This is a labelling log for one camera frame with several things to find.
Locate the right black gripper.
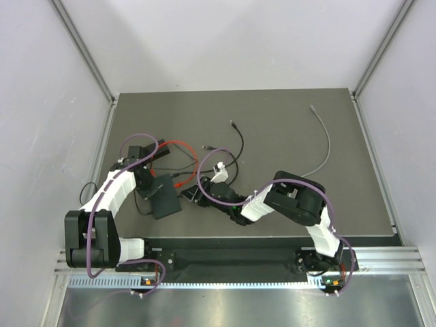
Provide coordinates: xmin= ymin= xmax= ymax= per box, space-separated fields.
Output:
xmin=181 ymin=175 xmax=233 ymax=215

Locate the right aluminium frame post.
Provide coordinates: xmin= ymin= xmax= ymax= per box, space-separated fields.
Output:
xmin=351 ymin=0 xmax=417 ymax=101

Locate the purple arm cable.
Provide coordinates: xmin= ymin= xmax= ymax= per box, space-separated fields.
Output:
xmin=87 ymin=133 xmax=167 ymax=296
xmin=197 ymin=146 xmax=357 ymax=296

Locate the grey ethernet cable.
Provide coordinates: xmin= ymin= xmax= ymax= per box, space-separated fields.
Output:
xmin=301 ymin=104 xmax=333 ymax=178

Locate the aluminium front rail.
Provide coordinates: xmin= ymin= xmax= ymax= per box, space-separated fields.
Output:
xmin=54 ymin=247 xmax=425 ymax=275

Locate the black ethernet cable long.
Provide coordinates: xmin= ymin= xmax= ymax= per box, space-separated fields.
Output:
xmin=178 ymin=119 xmax=245 ymax=198

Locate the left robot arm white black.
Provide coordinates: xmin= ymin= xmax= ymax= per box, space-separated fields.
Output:
xmin=64 ymin=162 xmax=162 ymax=270

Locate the left aluminium frame post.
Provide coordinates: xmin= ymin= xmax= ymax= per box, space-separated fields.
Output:
xmin=48 ymin=0 xmax=115 ymax=104

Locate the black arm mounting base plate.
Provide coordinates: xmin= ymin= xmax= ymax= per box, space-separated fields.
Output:
xmin=115 ymin=236 xmax=358 ymax=283

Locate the aluminium frame post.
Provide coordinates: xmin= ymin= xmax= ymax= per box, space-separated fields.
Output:
xmin=48 ymin=0 xmax=115 ymax=104
xmin=351 ymin=0 xmax=417 ymax=101

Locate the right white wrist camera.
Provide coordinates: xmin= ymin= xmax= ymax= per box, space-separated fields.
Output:
xmin=211 ymin=161 xmax=229 ymax=183

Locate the red ethernet cable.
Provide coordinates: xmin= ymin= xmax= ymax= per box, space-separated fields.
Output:
xmin=149 ymin=140 xmax=199 ymax=189

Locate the black power adapter brick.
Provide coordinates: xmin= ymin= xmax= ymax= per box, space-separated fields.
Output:
xmin=145 ymin=139 xmax=170 ymax=161

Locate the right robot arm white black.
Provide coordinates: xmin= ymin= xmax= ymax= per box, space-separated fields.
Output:
xmin=181 ymin=171 xmax=344 ymax=276

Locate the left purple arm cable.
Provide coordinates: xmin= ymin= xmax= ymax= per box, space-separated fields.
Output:
xmin=87 ymin=133 xmax=167 ymax=296

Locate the black network switch box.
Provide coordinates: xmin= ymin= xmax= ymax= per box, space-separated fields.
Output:
xmin=150 ymin=174 xmax=182 ymax=219

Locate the slotted grey cable duct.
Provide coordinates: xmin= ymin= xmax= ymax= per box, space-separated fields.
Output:
xmin=68 ymin=275 xmax=341 ymax=290

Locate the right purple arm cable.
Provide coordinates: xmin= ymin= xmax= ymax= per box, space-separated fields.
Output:
xmin=197 ymin=146 xmax=357 ymax=296

